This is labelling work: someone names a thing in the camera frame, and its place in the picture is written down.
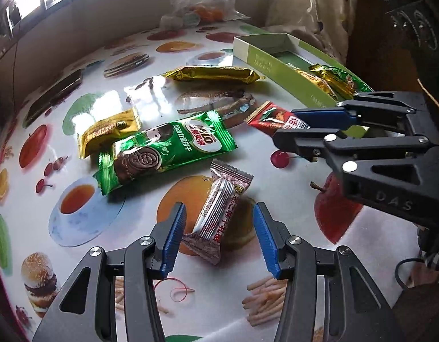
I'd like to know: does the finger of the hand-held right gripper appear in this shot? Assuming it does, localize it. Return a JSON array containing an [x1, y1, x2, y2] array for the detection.
[[273, 128, 439, 186], [292, 91, 428, 131]]

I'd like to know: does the white red candy packet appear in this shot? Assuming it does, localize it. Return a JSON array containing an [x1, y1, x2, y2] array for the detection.
[[180, 160, 254, 266]]

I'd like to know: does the black smartphone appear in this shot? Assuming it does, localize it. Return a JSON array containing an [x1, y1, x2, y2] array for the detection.
[[25, 68, 85, 123]]

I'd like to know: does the long gold snack packet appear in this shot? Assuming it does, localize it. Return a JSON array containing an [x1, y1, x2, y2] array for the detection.
[[161, 65, 266, 86]]

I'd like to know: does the yellow candy packet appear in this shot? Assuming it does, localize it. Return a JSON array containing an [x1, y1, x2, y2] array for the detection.
[[287, 63, 339, 101], [78, 107, 141, 160]]

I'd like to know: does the red black snack packet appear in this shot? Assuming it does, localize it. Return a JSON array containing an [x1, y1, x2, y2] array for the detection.
[[246, 100, 311, 139]]

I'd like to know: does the thin black cable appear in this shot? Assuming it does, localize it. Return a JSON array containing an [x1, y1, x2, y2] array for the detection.
[[11, 43, 22, 91]]

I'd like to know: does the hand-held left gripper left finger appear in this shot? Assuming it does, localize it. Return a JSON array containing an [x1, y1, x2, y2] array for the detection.
[[32, 202, 188, 342]]

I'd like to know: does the small gold bar packet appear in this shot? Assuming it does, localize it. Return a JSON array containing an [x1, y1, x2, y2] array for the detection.
[[309, 63, 348, 86]]

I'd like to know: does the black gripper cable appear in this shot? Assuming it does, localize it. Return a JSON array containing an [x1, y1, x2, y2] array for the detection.
[[395, 256, 425, 289]]

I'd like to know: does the green cardboard box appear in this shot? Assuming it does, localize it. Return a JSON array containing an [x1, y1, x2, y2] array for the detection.
[[233, 33, 387, 139]]

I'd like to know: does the orange tangerine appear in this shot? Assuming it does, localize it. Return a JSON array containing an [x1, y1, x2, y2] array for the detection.
[[194, 7, 223, 21]]

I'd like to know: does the red thread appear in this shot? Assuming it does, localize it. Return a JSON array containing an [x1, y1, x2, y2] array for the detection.
[[153, 277, 196, 302]]

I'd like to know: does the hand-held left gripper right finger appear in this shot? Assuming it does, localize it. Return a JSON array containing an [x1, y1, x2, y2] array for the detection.
[[252, 202, 407, 342]]

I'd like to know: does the person's right forearm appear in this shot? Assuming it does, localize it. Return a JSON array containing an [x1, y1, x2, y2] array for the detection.
[[417, 226, 439, 269]]

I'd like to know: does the beige patterned curtain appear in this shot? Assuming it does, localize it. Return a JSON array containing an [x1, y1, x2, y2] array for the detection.
[[264, 0, 352, 66]]

